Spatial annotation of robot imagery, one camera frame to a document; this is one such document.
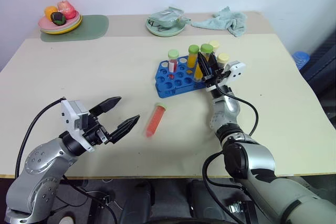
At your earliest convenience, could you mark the pale green plate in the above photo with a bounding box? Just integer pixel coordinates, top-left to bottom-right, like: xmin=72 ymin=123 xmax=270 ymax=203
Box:
xmin=145 ymin=16 xmax=186 ymax=37

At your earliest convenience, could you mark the blue test tube rack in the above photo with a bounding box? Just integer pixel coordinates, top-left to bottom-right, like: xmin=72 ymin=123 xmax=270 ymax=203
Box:
xmin=154 ymin=55 xmax=211 ymax=99

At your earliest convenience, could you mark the blue water bottle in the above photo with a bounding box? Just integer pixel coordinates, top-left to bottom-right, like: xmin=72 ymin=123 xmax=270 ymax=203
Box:
xmin=291 ymin=50 xmax=311 ymax=71

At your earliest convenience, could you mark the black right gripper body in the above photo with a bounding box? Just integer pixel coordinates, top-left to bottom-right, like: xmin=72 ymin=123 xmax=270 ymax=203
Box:
xmin=202 ymin=68 xmax=229 ymax=87

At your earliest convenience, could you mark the tube with pale yellow cap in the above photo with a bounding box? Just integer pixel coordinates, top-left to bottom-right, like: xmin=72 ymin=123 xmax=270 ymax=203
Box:
xmin=216 ymin=52 xmax=230 ymax=70
xmin=208 ymin=40 xmax=221 ymax=55

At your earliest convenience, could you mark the green placemat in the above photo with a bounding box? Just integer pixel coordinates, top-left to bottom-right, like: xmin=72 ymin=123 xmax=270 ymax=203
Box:
xmin=39 ymin=14 xmax=110 ymax=43

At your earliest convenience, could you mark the dark toy mangosteen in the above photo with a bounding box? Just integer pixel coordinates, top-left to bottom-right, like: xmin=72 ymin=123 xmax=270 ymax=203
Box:
xmin=50 ymin=12 xmax=67 ymax=26

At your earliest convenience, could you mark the orange tube green cap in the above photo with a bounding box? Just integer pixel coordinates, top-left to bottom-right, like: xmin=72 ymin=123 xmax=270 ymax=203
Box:
xmin=193 ymin=43 xmax=214 ymax=82

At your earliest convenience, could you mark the light green plate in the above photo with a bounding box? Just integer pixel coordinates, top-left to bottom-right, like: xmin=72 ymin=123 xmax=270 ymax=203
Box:
xmin=39 ymin=15 xmax=82 ymax=34

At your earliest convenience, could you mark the yellow plate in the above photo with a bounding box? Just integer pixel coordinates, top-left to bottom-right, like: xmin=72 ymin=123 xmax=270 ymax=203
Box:
xmin=41 ymin=15 xmax=83 ymax=36

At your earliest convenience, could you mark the pink plate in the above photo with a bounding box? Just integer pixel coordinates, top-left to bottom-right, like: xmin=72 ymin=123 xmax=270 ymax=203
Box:
xmin=38 ymin=11 xmax=80 ymax=31

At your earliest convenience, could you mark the red tube light green cap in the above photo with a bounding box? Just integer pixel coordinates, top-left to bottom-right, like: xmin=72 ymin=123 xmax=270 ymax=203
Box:
xmin=167 ymin=49 xmax=180 ymax=74

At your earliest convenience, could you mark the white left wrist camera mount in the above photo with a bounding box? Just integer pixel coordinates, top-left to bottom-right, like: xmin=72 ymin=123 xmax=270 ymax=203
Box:
xmin=60 ymin=99 xmax=97 ymax=153

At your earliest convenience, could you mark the black cable under table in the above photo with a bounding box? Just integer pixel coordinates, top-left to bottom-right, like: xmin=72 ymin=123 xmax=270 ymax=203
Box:
xmin=59 ymin=176 xmax=119 ymax=224

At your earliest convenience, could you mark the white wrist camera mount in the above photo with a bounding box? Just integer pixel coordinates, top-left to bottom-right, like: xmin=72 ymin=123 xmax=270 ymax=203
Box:
xmin=205 ymin=60 xmax=247 ymax=93
xmin=60 ymin=99 xmax=97 ymax=153

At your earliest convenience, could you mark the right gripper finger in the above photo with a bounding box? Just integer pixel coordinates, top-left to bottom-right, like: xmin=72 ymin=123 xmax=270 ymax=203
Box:
xmin=197 ymin=51 xmax=213 ymax=81
xmin=207 ymin=54 xmax=219 ymax=72

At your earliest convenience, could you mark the orange toy fruit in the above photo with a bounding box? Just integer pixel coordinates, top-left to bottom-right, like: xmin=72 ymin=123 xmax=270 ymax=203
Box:
xmin=44 ymin=6 xmax=59 ymax=21

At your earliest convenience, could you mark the red tube clear cap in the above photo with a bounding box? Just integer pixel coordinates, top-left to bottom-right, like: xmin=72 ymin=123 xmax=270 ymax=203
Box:
xmin=144 ymin=102 xmax=168 ymax=138

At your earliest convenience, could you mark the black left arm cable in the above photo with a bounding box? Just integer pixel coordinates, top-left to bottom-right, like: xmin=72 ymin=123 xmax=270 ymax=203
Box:
xmin=15 ymin=98 xmax=65 ymax=180

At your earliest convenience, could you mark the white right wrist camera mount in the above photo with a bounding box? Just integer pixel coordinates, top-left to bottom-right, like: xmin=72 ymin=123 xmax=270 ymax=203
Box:
xmin=205 ymin=60 xmax=247 ymax=93

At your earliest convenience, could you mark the dark ribbed panel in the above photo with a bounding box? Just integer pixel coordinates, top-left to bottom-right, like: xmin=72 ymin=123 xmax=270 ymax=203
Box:
xmin=300 ymin=28 xmax=336 ymax=130

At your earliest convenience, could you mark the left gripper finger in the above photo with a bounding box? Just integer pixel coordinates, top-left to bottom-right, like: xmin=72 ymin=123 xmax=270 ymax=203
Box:
xmin=108 ymin=114 xmax=141 ymax=145
xmin=89 ymin=96 xmax=122 ymax=117

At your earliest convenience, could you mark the yellow tube green cap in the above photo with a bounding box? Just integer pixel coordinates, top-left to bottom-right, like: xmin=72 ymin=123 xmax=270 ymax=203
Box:
xmin=186 ymin=44 xmax=200 ymax=68

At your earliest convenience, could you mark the dark rounded shape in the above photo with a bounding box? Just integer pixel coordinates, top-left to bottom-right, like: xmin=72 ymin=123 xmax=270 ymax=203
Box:
xmin=119 ymin=179 xmax=156 ymax=224
xmin=186 ymin=178 xmax=230 ymax=224

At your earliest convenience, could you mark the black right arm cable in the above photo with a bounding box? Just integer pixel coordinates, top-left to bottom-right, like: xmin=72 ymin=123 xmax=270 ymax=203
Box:
xmin=201 ymin=83 xmax=260 ymax=209

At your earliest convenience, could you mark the teal cloth towel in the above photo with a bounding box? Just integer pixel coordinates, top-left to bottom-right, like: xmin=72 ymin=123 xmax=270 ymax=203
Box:
xmin=190 ymin=6 xmax=248 ymax=38

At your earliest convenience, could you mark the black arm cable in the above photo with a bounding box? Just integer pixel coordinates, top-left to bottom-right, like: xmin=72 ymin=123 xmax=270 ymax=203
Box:
xmin=15 ymin=98 xmax=65 ymax=180
xmin=201 ymin=83 xmax=260 ymax=209

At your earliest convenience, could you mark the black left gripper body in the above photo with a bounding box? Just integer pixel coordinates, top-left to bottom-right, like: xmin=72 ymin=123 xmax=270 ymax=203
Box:
xmin=82 ymin=114 xmax=111 ymax=146

